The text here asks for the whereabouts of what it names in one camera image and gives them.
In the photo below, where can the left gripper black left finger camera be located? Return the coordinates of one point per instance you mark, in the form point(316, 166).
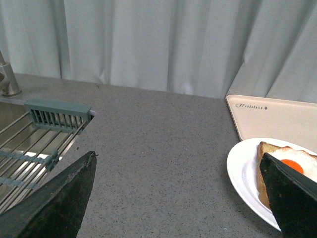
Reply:
point(55, 210)

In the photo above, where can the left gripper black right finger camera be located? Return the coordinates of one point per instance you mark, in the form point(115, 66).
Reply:
point(292, 198)

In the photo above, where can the white round plate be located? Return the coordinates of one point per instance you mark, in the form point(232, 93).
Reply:
point(241, 168)

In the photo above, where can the fried egg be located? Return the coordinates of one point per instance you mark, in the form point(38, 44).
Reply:
point(299, 160)

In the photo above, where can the steel sink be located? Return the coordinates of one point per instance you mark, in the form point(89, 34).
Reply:
point(15, 138)

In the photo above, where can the green and steel drying rack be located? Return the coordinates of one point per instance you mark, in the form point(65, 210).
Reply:
point(37, 138)

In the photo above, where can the beige rabbit tray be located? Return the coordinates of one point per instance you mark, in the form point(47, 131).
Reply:
point(290, 121)

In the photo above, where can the steel faucet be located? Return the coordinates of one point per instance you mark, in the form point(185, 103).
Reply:
point(8, 83)

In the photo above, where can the grey curtain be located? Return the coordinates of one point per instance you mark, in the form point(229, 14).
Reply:
point(213, 48)

